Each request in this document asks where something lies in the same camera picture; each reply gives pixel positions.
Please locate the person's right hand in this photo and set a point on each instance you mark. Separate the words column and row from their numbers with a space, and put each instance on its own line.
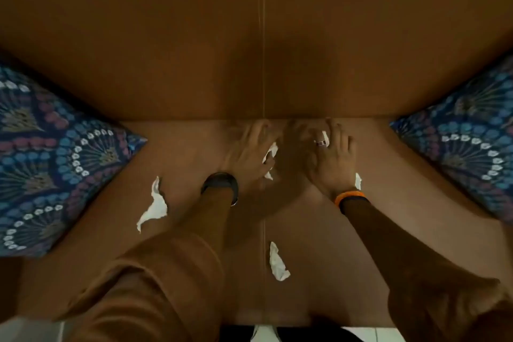
column 334, row 171

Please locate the person's left thumb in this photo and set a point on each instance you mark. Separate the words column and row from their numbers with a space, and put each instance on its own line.
column 269, row 166

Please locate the person's left forearm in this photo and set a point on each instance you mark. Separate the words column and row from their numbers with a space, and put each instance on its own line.
column 188, row 249

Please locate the black wristwatch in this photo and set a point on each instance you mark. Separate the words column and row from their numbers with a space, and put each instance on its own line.
column 219, row 182

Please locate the large brown cardboard box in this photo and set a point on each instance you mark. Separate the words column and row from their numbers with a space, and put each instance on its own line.
column 160, row 53

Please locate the blue patterned pillow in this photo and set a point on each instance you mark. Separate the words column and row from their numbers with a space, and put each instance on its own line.
column 48, row 161
column 473, row 129

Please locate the small white paper scrap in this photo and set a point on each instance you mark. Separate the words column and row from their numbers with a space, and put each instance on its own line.
column 358, row 181

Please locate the folded white paper scrap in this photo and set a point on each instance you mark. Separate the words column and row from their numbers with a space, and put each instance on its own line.
column 277, row 263

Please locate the long torn white paper scrap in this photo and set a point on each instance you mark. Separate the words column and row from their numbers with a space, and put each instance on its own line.
column 154, row 207

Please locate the person's right middle finger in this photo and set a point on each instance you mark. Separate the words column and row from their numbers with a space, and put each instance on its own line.
column 332, row 135

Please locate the orange wristband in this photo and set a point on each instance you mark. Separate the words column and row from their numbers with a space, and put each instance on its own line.
column 349, row 194

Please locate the tiny white paper scrap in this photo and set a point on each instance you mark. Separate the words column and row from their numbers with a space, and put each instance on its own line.
column 326, row 138

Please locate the person's right forearm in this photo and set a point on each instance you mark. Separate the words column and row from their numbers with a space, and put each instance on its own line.
column 404, row 257

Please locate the person's right little finger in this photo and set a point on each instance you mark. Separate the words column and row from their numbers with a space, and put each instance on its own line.
column 352, row 147

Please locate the person's left hand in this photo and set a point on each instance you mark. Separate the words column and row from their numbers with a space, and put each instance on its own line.
column 244, row 161

